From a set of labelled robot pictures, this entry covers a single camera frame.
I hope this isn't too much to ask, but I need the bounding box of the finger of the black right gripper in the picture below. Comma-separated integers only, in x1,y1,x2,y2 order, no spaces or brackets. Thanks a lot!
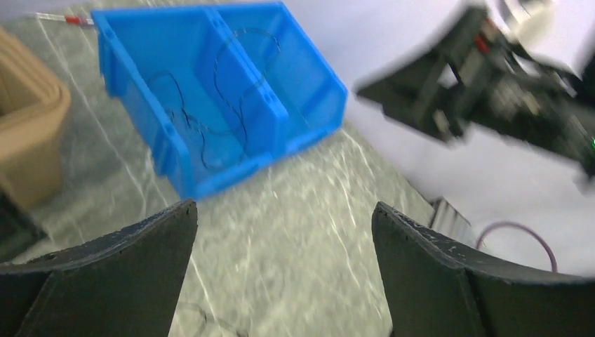
355,6,488,140

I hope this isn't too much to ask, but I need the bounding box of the blue bin right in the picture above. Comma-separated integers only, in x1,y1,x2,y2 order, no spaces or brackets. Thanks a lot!
215,2,347,156

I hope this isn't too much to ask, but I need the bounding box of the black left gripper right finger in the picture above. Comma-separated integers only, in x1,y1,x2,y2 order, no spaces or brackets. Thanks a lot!
371,202,594,336

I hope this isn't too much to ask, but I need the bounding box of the tan tool case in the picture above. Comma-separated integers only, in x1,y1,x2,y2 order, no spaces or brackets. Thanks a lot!
1,30,72,210

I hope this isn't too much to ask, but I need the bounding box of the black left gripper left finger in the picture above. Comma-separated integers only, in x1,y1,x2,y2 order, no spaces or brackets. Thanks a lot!
1,199,197,336

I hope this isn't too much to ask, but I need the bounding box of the blue bin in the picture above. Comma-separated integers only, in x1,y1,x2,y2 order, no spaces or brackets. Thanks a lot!
215,2,347,156
91,5,288,200

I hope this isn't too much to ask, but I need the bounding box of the red white pen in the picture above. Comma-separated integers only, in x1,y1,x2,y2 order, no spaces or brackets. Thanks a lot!
33,12,94,26

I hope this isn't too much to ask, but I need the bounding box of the blue bin left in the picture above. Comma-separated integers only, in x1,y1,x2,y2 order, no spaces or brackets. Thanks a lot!
91,5,288,200

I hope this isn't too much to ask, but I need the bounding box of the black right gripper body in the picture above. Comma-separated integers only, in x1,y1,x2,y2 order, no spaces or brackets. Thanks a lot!
435,9,594,177

